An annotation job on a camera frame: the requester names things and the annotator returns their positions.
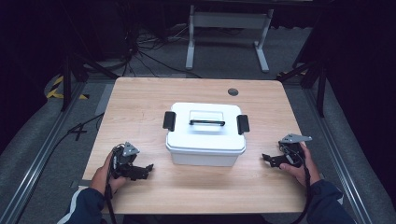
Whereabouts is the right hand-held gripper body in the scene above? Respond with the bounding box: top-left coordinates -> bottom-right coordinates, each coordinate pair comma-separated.
277,133 -> 313,168

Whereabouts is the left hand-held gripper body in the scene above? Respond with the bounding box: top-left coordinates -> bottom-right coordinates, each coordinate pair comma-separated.
110,141 -> 141,181

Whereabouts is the black box latch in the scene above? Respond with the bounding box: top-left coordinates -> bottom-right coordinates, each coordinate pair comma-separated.
235,114 -> 250,135

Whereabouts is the white plastic storage box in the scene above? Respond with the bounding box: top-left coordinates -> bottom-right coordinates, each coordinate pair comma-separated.
167,145 -> 245,167

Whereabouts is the white box lid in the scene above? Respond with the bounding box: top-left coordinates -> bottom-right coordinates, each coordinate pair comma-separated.
165,102 -> 247,156

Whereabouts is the person's right hand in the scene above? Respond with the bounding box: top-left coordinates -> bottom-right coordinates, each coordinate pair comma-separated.
279,142 -> 321,188

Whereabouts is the person's left hand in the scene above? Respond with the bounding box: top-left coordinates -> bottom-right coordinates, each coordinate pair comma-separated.
89,150 -> 128,196

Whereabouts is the black tripod stand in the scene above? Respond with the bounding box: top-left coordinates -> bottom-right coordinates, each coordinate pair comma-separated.
59,50 -> 120,112
276,59 -> 329,119

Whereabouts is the yellow black floor tape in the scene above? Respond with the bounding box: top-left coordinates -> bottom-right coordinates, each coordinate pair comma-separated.
46,75 -> 91,101

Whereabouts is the dark curtain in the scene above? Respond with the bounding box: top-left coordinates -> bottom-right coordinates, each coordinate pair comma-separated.
0,0 -> 74,155
321,0 -> 396,203

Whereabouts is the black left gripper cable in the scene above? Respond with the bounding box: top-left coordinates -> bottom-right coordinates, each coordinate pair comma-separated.
104,174 -> 118,224

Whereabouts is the black braided right gripper cable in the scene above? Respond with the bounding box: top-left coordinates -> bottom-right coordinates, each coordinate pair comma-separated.
289,155 -> 314,224

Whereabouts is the aluminium floor rail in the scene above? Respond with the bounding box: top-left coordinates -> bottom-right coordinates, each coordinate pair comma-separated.
302,88 -> 373,224
0,81 -> 89,224

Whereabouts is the black floor cable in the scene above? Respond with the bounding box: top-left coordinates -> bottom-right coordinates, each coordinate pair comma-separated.
40,112 -> 106,162

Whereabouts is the black lid handle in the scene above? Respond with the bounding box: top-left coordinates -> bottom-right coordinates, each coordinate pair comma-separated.
189,119 -> 226,127

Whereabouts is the bundle of black floor cables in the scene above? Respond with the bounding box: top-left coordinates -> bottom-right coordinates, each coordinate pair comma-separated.
122,18 -> 204,79

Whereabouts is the white metal table frame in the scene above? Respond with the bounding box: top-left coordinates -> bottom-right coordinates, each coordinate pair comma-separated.
185,4 -> 275,74

